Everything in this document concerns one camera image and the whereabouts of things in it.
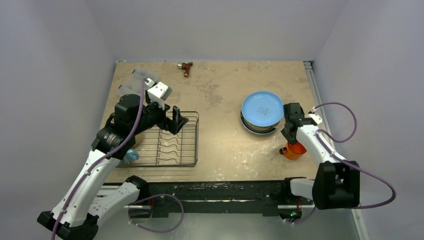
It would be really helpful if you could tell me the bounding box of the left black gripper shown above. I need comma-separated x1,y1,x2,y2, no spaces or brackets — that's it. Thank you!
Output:
130,96,188,135

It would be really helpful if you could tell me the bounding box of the orange mug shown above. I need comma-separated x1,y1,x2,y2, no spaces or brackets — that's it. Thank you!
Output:
279,142,307,161

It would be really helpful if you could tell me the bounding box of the light blue plate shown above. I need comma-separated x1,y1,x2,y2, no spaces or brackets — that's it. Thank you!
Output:
241,91,285,127

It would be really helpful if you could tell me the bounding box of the blue butterfly mug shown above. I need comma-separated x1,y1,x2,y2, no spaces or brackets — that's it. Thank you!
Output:
119,149,140,166

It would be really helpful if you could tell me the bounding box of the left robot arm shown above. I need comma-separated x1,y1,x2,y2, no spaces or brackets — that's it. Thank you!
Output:
37,94,188,240

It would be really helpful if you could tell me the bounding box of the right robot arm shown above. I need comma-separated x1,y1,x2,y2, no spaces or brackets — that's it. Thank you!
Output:
279,103,360,210

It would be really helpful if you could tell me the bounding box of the yellow patterned plate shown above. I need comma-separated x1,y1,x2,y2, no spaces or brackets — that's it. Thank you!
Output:
240,111,282,135

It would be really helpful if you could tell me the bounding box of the clear plastic organizer box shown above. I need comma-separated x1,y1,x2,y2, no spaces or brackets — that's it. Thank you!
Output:
118,67,159,97

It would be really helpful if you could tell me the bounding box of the brown metal fitting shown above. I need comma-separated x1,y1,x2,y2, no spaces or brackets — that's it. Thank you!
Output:
177,62,193,78

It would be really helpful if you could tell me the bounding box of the black wire dish rack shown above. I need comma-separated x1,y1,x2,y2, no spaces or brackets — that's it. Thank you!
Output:
118,111,200,168

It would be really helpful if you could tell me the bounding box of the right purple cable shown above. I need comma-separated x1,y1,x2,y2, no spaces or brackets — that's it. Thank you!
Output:
312,101,397,210

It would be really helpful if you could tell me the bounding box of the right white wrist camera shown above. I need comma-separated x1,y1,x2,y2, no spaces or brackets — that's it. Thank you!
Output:
306,108,323,125

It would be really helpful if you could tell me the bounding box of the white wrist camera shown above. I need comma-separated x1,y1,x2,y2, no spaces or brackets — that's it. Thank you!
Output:
143,78,173,110
306,108,323,125

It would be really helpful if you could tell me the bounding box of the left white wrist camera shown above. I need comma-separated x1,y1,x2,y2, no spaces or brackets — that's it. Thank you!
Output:
143,78,173,110

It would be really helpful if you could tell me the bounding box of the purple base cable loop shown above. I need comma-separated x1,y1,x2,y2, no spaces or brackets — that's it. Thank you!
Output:
127,193,185,234

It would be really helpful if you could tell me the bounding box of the black base mount frame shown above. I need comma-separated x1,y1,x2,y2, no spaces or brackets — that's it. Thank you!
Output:
128,180,314,221

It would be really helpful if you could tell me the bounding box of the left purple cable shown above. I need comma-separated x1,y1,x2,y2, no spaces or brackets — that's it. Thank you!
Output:
49,78,147,240

